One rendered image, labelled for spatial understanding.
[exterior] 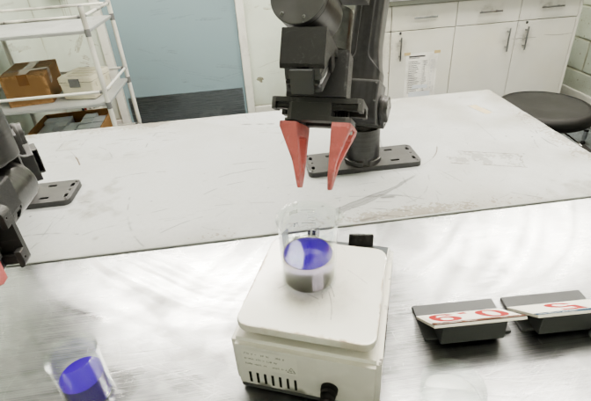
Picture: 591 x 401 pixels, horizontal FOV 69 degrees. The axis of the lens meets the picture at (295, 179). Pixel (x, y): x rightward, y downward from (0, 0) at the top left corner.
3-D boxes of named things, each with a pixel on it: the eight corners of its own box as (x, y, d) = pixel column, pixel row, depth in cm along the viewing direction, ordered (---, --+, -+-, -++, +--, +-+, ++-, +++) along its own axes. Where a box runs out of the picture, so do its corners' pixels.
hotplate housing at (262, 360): (292, 252, 57) (288, 202, 53) (392, 265, 54) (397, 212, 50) (229, 411, 39) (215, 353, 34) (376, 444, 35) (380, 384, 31)
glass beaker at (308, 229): (280, 304, 38) (273, 232, 34) (280, 264, 43) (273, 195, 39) (348, 300, 38) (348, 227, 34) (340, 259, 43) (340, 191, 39)
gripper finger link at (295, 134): (337, 192, 45) (344, 103, 45) (273, 185, 47) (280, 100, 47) (346, 190, 52) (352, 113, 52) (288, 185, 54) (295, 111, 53)
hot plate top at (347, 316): (274, 242, 46) (273, 235, 46) (387, 255, 43) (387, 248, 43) (234, 330, 36) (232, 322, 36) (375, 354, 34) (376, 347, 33)
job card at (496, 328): (411, 308, 47) (414, 280, 45) (491, 300, 48) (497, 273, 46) (430, 355, 42) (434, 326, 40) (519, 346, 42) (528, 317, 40)
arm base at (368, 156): (426, 124, 71) (412, 109, 77) (307, 136, 69) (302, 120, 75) (422, 165, 75) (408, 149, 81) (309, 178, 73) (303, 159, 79)
